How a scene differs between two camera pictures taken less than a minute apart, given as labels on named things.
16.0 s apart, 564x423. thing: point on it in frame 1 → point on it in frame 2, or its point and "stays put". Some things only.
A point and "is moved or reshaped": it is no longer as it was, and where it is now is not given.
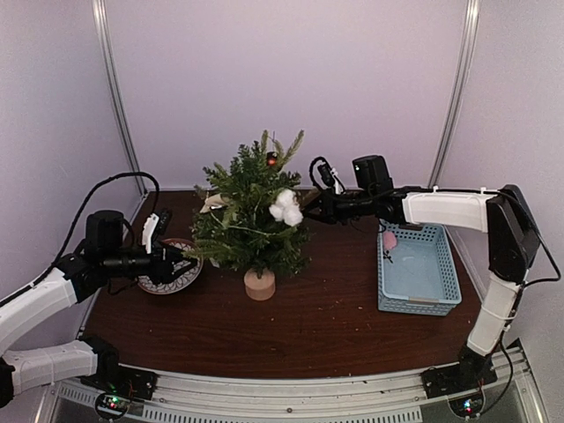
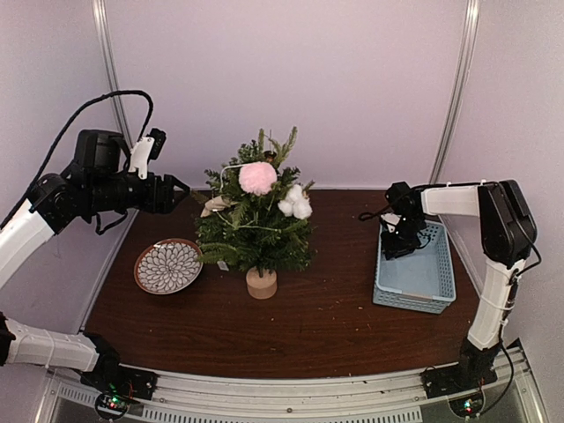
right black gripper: (330, 209) → (394, 249)
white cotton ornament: (285, 209) is moved or reshaped
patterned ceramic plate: (178, 282) stays put
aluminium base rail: (192, 397) stays put
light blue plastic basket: (422, 278) stays put
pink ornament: (389, 240) is moved or reshaped
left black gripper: (160, 269) → (164, 204)
